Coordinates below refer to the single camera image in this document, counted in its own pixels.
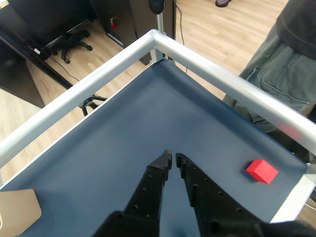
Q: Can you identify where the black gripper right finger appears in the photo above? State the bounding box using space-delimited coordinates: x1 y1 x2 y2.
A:
175 153 264 237

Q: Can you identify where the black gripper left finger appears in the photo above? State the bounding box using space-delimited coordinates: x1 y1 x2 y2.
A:
92 149 173 237

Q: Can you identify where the red cube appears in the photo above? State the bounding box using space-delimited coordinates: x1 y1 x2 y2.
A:
245 159 279 185

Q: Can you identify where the beige box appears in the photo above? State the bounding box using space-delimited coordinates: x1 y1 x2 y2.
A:
0 189 42 237

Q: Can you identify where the black tripod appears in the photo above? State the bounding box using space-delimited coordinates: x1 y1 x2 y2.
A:
79 95 108 117

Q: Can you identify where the person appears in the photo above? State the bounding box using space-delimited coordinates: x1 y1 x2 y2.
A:
222 0 316 163

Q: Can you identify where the black office chair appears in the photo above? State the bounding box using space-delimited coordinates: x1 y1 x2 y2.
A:
50 30 93 64

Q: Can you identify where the dark cabinet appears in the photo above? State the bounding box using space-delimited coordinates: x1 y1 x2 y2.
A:
88 0 176 66

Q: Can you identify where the person's shoe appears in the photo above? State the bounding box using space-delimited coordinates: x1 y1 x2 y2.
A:
214 0 233 8

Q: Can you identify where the dark desk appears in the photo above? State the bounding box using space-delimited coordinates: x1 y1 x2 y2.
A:
0 0 99 109

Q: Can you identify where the silver metal cart rail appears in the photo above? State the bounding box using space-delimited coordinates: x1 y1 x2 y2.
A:
0 29 316 224

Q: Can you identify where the black floor cable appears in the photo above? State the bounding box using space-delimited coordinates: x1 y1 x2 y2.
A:
173 0 189 75

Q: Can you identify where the camera stand pole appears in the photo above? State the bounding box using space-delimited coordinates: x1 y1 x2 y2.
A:
148 0 165 62

